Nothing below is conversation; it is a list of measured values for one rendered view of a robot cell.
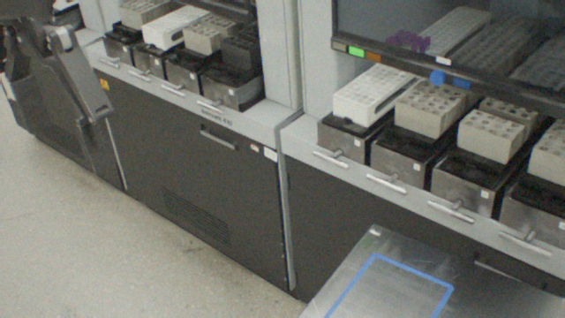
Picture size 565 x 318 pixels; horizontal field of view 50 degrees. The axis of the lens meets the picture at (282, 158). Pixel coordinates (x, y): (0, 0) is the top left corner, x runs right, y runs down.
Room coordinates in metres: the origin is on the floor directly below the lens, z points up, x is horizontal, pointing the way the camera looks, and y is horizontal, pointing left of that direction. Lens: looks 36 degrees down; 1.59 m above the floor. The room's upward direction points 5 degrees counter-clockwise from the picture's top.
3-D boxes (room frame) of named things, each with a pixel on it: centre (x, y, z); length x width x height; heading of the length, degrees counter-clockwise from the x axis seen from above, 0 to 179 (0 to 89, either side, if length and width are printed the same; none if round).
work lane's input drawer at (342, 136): (1.37, -0.36, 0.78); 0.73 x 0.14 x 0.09; 136
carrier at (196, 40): (1.59, 0.20, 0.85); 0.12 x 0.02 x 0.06; 47
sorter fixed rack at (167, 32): (1.77, 0.24, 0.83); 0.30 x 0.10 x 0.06; 136
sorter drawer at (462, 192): (1.16, -0.58, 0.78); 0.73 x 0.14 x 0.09; 136
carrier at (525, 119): (1.06, -0.48, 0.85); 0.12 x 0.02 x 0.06; 46
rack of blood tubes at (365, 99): (1.28, -0.27, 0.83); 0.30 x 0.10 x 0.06; 136
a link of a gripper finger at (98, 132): (0.54, 0.19, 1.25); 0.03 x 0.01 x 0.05; 46
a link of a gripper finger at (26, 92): (0.64, 0.30, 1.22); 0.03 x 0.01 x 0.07; 136
